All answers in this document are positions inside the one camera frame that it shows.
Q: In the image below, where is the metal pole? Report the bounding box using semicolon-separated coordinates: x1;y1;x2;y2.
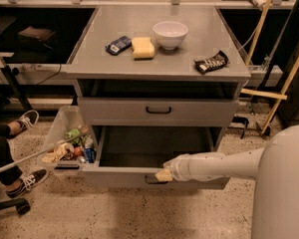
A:
0;132;88;173

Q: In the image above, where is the lower black white sneaker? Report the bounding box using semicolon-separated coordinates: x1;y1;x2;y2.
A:
6;169;49;198

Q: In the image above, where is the white bowl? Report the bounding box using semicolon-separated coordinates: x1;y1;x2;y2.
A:
152;21;188;50

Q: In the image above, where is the upper black white sneaker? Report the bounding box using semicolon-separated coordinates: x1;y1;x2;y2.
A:
8;110;39;138

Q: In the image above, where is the black chair base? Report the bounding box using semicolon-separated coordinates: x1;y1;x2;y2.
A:
0;198;32;217

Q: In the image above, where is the wooden stick frame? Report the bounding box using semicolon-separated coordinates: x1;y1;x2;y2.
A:
240;0;299;136

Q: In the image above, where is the grey drawer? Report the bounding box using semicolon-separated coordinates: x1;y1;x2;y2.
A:
78;98;238;126
82;125;228;190

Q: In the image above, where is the black white sneaker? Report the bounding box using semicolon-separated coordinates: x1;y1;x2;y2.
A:
6;169;49;198
8;110;39;138

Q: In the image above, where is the grey drawer cabinet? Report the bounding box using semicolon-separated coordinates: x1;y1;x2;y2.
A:
68;5;250;147

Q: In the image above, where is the clear plastic bin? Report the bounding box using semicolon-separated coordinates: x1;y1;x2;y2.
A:
38;106;96;176

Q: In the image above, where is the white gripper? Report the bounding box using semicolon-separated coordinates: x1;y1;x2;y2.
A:
155;154;190;182

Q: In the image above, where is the blue soda can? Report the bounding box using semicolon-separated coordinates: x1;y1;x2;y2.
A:
85;148;96;163

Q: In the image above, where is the grey top drawer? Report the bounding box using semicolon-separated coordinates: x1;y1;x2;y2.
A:
78;98;238;126

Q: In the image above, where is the black candy bar wrapper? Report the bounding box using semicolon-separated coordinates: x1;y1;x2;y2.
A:
194;50;229;75

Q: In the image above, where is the blue snack packet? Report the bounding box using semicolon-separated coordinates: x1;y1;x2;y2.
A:
106;36;132;56

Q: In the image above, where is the brown box on shelf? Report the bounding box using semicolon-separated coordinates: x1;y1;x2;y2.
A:
18;26;56;43

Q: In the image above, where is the green snack bag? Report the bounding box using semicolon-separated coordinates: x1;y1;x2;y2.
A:
65;128;81;146

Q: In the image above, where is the yellow sponge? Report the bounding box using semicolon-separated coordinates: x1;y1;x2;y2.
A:
132;37;154;59

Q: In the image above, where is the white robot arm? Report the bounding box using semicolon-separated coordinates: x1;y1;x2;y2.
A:
155;125;299;239

